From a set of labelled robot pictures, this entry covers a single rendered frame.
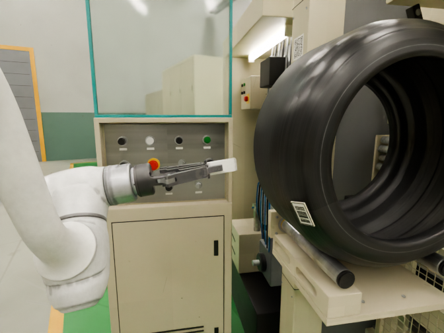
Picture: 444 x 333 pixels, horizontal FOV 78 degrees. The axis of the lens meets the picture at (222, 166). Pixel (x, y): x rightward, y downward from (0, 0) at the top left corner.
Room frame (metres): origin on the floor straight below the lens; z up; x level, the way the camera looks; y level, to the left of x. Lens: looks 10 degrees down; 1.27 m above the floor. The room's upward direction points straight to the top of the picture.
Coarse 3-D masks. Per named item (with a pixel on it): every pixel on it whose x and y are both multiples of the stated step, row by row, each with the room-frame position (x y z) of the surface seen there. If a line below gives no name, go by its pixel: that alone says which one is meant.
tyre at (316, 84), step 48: (336, 48) 0.60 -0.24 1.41; (384, 48) 0.58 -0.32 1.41; (432, 48) 0.60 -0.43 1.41; (288, 96) 0.62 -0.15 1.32; (336, 96) 0.56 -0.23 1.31; (384, 96) 0.91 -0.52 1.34; (432, 96) 0.84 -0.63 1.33; (288, 144) 0.58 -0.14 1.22; (432, 144) 0.86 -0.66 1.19; (288, 192) 0.59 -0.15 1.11; (384, 192) 0.91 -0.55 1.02; (432, 192) 0.80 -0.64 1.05; (336, 240) 0.57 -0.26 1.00; (384, 240) 0.60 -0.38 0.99; (432, 240) 0.61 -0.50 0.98
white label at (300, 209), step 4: (292, 204) 0.58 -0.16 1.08; (296, 204) 0.57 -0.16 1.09; (300, 204) 0.56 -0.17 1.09; (304, 204) 0.55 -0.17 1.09; (296, 208) 0.58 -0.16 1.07; (300, 208) 0.57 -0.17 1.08; (304, 208) 0.56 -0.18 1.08; (296, 212) 0.58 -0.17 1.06; (300, 212) 0.57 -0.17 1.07; (304, 212) 0.56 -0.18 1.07; (308, 212) 0.55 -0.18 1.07; (300, 216) 0.58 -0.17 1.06; (304, 216) 0.57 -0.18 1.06; (308, 216) 0.56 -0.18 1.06; (300, 220) 0.59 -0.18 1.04; (304, 220) 0.57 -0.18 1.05; (308, 220) 0.56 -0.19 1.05; (312, 220) 0.56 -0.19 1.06; (304, 224) 0.58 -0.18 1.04; (308, 224) 0.57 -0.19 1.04; (312, 224) 0.56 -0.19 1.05
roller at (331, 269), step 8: (288, 224) 0.87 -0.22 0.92; (288, 232) 0.85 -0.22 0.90; (296, 232) 0.81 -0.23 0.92; (296, 240) 0.79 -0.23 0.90; (304, 240) 0.75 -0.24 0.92; (304, 248) 0.74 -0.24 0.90; (312, 248) 0.70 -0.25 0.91; (312, 256) 0.69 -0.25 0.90; (320, 256) 0.66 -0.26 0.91; (328, 256) 0.65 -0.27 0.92; (320, 264) 0.65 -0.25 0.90; (328, 264) 0.62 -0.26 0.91; (336, 264) 0.61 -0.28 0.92; (328, 272) 0.61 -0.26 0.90; (336, 272) 0.59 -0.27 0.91; (344, 272) 0.58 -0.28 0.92; (336, 280) 0.58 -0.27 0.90; (344, 280) 0.58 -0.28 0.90; (352, 280) 0.58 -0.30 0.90; (344, 288) 0.58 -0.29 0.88
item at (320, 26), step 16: (304, 0) 0.99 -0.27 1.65; (320, 0) 0.96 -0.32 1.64; (336, 0) 0.97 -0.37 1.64; (304, 16) 0.98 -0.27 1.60; (320, 16) 0.96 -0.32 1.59; (336, 16) 0.97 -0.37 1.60; (304, 32) 0.98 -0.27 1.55; (320, 32) 0.96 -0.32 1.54; (336, 32) 0.97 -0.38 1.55; (304, 48) 0.97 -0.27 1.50; (288, 288) 1.00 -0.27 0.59; (288, 304) 1.00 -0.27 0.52; (304, 304) 0.96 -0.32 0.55; (288, 320) 0.99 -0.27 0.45; (304, 320) 0.96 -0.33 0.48; (320, 320) 0.97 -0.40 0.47
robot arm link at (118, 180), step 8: (104, 168) 0.59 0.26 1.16; (112, 168) 0.59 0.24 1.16; (120, 168) 0.58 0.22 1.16; (128, 168) 0.59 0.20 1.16; (104, 176) 0.57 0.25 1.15; (112, 176) 0.57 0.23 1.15; (120, 176) 0.57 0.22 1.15; (128, 176) 0.57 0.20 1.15; (104, 184) 0.56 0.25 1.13; (112, 184) 0.56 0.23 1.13; (120, 184) 0.56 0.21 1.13; (128, 184) 0.57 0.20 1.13; (112, 192) 0.56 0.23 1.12; (120, 192) 0.56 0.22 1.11; (128, 192) 0.57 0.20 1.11; (136, 192) 0.59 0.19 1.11; (112, 200) 0.57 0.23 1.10; (120, 200) 0.57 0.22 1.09; (128, 200) 0.58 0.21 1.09
